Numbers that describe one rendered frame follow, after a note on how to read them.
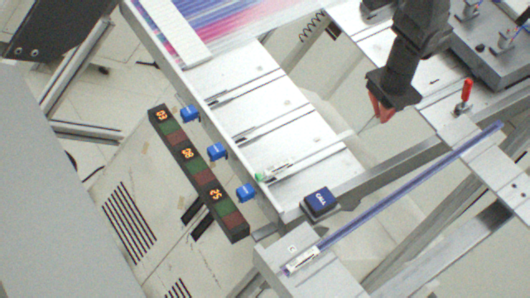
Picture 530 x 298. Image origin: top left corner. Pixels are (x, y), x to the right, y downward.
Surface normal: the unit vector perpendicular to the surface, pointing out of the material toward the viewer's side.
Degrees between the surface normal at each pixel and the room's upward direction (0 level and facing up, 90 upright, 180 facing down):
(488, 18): 43
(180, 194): 90
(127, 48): 90
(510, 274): 90
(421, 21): 136
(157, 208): 90
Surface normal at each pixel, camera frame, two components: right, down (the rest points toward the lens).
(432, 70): 0.03, -0.58
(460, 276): -0.60, -0.10
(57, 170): 0.60, -0.71
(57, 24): 0.62, 0.70
